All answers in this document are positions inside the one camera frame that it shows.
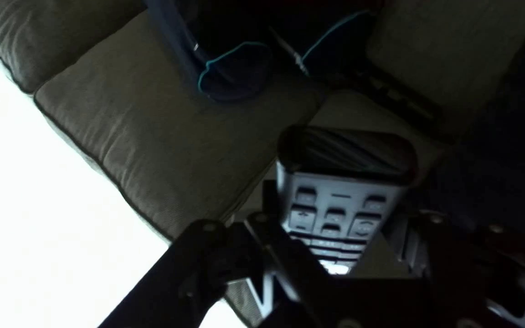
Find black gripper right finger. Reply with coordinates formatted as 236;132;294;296
398;208;525;328

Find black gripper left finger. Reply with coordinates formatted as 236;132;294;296
97;179;332;328

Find grey remote control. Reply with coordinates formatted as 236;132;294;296
274;124;422;279

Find grey fabric sofa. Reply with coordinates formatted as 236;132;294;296
0;0;525;328

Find dark blue bag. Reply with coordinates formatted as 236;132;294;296
143;0;376;104

